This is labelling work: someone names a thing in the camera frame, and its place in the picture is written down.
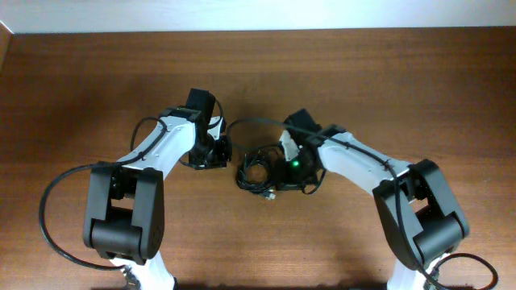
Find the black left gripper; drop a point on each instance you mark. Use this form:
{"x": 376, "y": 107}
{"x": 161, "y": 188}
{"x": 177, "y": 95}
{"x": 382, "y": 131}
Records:
{"x": 223, "y": 155}

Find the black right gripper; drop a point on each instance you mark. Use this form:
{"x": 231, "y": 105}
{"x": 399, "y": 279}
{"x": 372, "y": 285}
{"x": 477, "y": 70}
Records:
{"x": 287, "y": 179}

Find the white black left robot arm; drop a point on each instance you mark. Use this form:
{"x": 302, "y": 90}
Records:
{"x": 124, "y": 217}

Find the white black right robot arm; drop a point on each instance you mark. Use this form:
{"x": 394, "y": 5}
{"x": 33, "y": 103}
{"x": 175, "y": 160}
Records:
{"x": 420, "y": 215}

